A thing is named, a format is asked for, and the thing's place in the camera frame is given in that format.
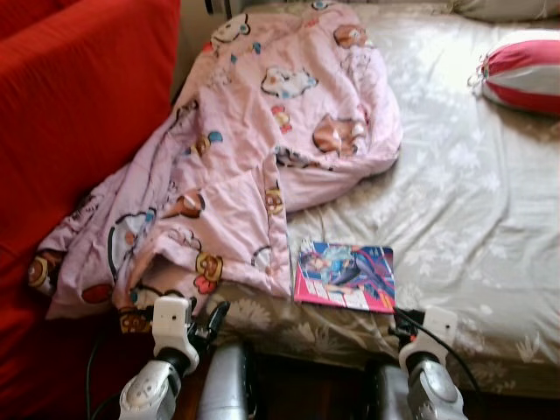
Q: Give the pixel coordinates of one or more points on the pink cartoon print quilt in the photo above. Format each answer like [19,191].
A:
[254,131]

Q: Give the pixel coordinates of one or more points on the silver left robot leg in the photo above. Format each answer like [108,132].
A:
[226,385]

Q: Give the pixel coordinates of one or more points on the silver robot leg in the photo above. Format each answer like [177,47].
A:
[389,394]
[226,385]

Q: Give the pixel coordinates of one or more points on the colourful comic book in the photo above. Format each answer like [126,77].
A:
[346,276]

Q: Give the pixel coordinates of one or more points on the silver right robot leg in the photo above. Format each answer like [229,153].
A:
[389,394]

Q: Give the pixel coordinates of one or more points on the large red cushion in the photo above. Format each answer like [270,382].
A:
[79,131]

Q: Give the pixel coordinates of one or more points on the red white striped bolster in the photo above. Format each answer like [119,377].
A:
[525,74]

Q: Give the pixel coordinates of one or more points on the beige floral pillow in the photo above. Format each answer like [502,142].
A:
[507,7]

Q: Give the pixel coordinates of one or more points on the small red cushion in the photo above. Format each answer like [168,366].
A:
[26,10]

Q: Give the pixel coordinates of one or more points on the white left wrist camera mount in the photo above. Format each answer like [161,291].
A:
[171,319]

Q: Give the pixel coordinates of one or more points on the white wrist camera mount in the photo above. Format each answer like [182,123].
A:
[171,319]
[440,325]

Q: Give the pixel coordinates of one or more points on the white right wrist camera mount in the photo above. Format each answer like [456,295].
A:
[440,325]

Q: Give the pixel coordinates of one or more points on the black wall socket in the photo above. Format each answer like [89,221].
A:
[210,5]

